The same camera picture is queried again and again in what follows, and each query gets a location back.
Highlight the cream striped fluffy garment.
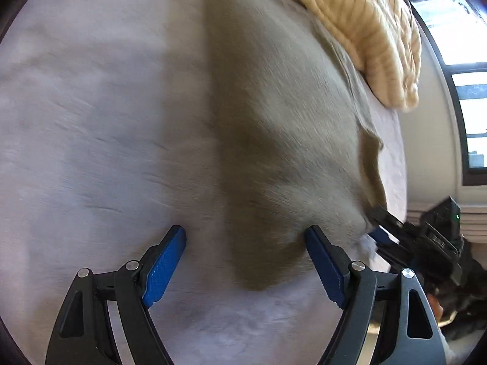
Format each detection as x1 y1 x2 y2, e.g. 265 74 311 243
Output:
296 0 422 111

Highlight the lilac plush bed blanket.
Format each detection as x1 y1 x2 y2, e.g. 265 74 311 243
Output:
0 0 409 365

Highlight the grey-brown knitted sweater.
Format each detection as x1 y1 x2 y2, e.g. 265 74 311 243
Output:
205 0 386 290

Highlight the person's right hand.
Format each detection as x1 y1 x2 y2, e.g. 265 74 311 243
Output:
427 293 457 327

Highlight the black framed window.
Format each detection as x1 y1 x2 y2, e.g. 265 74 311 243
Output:
409 0 486 186

